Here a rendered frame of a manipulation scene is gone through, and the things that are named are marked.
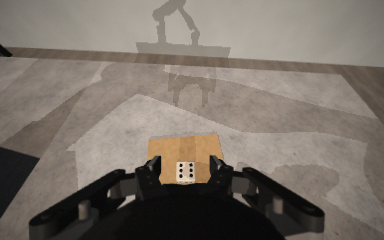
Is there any tan flat mat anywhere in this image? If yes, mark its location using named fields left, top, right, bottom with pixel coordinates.
left=147, top=134, right=223, bottom=185

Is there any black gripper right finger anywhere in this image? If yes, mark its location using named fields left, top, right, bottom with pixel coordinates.
left=198, top=155, right=325, bottom=240

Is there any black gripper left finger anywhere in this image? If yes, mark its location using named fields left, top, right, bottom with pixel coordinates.
left=29, top=156, right=169, bottom=240

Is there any white die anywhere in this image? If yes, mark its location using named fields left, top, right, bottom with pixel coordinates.
left=176, top=161, right=196, bottom=183

